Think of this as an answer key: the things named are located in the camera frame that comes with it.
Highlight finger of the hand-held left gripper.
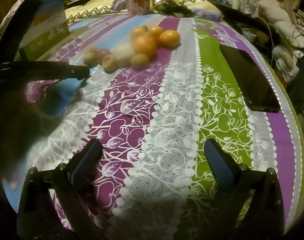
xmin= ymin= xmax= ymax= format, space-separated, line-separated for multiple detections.
xmin=38 ymin=78 xmax=89 ymax=118
xmin=0 ymin=62 xmax=90 ymax=82

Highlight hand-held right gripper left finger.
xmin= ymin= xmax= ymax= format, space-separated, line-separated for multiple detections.
xmin=17 ymin=138 xmax=110 ymax=240

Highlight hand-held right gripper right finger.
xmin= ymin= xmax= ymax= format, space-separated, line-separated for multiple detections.
xmin=204 ymin=138 xmax=285 ymax=240

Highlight mandarin orange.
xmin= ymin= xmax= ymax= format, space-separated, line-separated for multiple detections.
xmin=148 ymin=25 xmax=164 ymax=38
xmin=159 ymin=29 xmax=180 ymax=50
xmin=132 ymin=35 xmax=156 ymax=58
xmin=131 ymin=26 xmax=148 ymax=40

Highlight red cherry tomato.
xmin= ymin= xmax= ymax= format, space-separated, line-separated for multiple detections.
xmin=96 ymin=48 xmax=112 ymax=62

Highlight blue and green carton box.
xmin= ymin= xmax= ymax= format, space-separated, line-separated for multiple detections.
xmin=18 ymin=0 xmax=70 ymax=61

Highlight cream quilt with zigzag trim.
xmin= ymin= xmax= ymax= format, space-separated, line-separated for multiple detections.
xmin=64 ymin=0 xmax=222 ymax=25

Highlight striped floral bedsheet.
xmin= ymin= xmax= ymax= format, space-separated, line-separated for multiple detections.
xmin=0 ymin=12 xmax=304 ymax=240

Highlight pink printed cup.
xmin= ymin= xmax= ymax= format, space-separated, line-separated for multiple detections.
xmin=126 ymin=0 xmax=150 ymax=15

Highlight black smartphone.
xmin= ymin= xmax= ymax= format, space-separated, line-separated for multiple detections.
xmin=219 ymin=44 xmax=281 ymax=113

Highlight leafy greens in plastic bag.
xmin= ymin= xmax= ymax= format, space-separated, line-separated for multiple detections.
xmin=148 ymin=0 xmax=192 ymax=17

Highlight purple cloth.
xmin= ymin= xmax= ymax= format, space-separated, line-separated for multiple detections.
xmin=192 ymin=8 xmax=222 ymax=22

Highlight dark flat board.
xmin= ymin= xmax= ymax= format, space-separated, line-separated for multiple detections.
xmin=212 ymin=1 xmax=267 ymax=28

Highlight pile of pale clothes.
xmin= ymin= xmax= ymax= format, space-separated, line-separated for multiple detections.
xmin=249 ymin=0 xmax=304 ymax=55

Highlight white cable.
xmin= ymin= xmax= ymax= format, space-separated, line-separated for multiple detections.
xmin=257 ymin=16 xmax=275 ymax=53

